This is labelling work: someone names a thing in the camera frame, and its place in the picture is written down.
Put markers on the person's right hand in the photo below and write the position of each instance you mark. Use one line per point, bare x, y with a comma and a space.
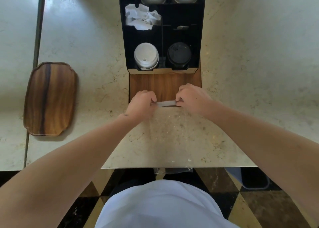
193, 99

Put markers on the person's left hand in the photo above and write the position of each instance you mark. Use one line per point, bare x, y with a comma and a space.
140, 105

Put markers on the black condiment organizer box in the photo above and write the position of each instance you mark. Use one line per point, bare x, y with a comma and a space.
162, 31

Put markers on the wooden board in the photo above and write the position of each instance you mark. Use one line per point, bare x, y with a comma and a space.
165, 87

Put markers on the stack of white cup lids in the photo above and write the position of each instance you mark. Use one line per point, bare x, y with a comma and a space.
146, 56

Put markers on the grey bin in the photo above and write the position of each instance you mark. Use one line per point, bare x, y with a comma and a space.
249, 178

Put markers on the clear plastic bag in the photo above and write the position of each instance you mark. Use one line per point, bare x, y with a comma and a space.
172, 135

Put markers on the person's left forearm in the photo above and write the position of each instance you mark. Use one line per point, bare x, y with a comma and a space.
67, 165

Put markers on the person's white shirt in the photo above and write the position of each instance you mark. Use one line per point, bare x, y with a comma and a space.
164, 205

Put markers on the person's left fingers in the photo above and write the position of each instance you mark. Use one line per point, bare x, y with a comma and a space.
151, 99

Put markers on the stack of black cup lids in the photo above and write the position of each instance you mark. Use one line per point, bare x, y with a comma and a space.
179, 55

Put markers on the wooden serving tray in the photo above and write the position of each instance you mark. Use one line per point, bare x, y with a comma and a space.
50, 98

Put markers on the person's right forearm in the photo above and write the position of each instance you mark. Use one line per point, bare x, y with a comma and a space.
264, 145

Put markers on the crumpled white napkins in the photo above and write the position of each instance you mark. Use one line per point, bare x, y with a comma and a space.
140, 17

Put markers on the person's right fingers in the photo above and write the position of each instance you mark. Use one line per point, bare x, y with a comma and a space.
181, 98

